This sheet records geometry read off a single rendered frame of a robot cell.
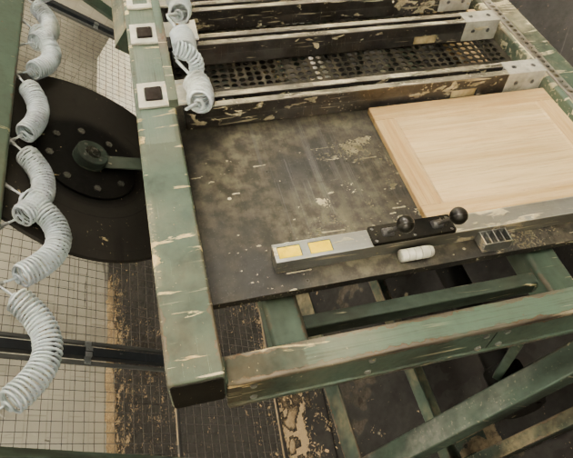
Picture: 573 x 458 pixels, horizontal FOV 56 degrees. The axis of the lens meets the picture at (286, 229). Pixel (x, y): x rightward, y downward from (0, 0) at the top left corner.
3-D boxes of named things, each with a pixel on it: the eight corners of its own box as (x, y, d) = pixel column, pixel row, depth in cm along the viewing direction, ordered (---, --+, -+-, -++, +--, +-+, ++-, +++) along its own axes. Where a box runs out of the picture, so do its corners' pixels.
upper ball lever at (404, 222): (395, 240, 121) (419, 230, 108) (379, 243, 120) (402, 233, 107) (391, 224, 121) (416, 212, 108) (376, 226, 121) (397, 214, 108)
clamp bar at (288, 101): (540, 93, 164) (578, 20, 145) (145, 140, 141) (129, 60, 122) (524, 74, 170) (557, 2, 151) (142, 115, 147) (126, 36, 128)
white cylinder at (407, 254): (400, 265, 120) (433, 259, 122) (404, 257, 118) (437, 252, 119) (396, 254, 122) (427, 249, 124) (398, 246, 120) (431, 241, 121)
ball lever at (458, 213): (444, 232, 123) (473, 221, 110) (428, 234, 122) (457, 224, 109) (440, 215, 124) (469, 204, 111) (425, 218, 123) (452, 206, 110)
